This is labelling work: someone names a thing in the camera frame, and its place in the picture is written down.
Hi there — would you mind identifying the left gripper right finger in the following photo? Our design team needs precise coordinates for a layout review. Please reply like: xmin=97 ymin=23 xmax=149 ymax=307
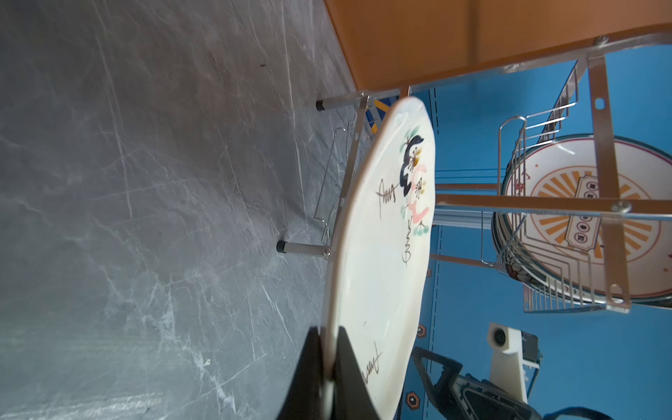
xmin=332 ymin=327 xmax=379 ymax=420

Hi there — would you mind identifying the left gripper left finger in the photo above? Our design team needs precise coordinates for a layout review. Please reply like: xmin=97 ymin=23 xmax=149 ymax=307
xmin=276 ymin=327 xmax=323 ymax=420

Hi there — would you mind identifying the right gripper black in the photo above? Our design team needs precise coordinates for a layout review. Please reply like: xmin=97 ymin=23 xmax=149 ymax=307
xmin=411 ymin=346 xmax=541 ymax=420

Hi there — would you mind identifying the cream plate with panda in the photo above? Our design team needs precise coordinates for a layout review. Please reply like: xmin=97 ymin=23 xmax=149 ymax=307
xmin=320 ymin=96 xmax=436 ymax=419

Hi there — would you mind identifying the white plate orange sunburst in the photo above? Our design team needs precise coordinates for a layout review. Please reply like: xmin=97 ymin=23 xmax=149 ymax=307
xmin=492 ymin=135 xmax=671 ymax=308

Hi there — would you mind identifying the steel two-tier dish rack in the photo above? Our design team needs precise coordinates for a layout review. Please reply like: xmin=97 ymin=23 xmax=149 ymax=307
xmin=275 ymin=30 xmax=672 ymax=315

